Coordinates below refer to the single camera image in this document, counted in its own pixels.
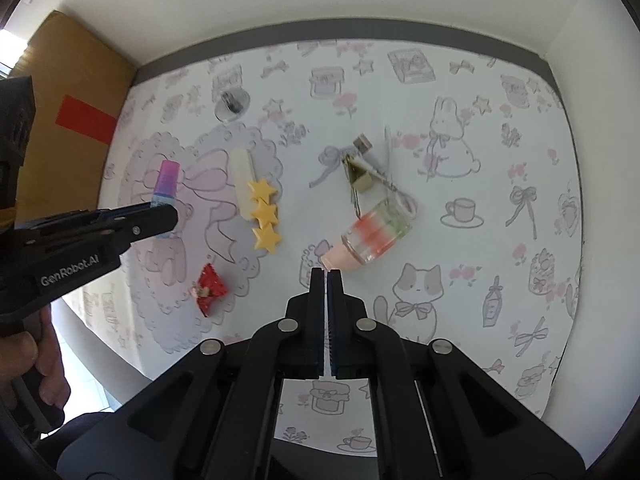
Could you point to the white printed table mat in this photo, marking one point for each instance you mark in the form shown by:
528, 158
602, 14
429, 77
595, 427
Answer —
465, 280

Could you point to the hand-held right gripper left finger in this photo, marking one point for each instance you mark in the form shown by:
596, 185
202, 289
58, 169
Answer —
320, 325

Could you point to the purple pink gradient tube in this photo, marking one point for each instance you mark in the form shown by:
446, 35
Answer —
167, 180

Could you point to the red candy wrapper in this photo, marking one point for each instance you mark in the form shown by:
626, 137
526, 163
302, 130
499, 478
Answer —
210, 286

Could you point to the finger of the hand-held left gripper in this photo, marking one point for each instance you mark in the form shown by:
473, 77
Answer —
145, 225
75, 217

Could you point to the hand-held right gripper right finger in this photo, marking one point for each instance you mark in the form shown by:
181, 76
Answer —
334, 330

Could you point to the brown cardboard box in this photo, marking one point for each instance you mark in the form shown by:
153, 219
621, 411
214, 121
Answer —
75, 60

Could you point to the yellow star hair clip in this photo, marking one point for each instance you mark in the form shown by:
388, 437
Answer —
265, 214

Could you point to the person's left hand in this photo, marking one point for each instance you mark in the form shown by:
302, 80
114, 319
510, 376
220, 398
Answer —
20, 352

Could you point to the white rectangular bar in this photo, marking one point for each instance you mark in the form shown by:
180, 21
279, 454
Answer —
241, 175

